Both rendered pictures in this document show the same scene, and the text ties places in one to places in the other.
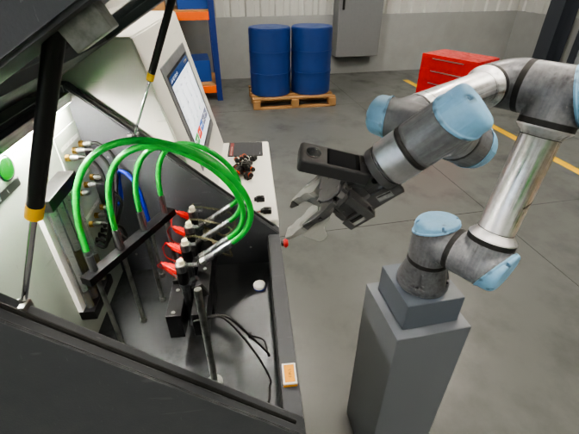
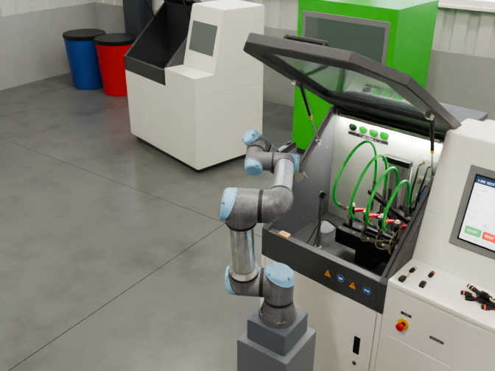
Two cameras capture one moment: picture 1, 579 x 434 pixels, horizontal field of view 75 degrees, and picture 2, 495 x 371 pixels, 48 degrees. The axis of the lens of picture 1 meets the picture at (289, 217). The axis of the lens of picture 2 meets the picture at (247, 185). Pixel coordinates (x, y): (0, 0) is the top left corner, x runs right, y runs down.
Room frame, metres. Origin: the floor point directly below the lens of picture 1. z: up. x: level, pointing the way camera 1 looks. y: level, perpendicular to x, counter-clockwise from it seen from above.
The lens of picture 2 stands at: (2.05, -1.69, 2.39)
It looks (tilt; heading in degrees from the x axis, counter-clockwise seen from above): 27 degrees down; 137
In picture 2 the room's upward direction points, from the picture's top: straight up
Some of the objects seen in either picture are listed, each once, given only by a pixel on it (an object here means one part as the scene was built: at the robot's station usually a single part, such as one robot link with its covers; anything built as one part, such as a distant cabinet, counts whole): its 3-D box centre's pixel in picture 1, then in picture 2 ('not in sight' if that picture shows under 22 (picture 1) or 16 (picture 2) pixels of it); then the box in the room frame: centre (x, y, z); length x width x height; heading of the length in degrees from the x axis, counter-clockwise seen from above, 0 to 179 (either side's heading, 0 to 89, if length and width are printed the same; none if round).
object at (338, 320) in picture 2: not in sight; (312, 336); (0.71, 0.01, 0.44); 0.65 x 0.02 x 0.68; 6
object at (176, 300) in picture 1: (196, 288); (370, 249); (0.81, 0.27, 0.91); 0.34 x 0.10 x 0.15; 6
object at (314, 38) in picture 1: (290, 65); not in sight; (5.79, -0.01, 0.51); 1.20 x 0.85 x 1.02; 100
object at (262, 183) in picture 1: (245, 176); (479, 305); (1.40, 0.18, 0.96); 0.70 x 0.22 x 0.03; 6
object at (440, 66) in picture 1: (451, 93); not in sight; (4.60, -1.95, 0.43); 0.70 x 0.46 x 0.86; 37
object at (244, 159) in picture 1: (245, 164); (490, 301); (1.43, 0.19, 1.01); 0.23 x 0.11 x 0.06; 6
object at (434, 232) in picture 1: (435, 238); (277, 282); (0.84, -0.41, 1.07); 0.13 x 0.12 x 0.14; 41
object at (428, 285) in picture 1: (425, 268); (278, 306); (0.84, -0.40, 0.95); 0.15 x 0.15 x 0.10
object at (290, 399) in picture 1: (281, 322); (320, 266); (0.71, 0.02, 0.87); 0.62 x 0.04 x 0.16; 6
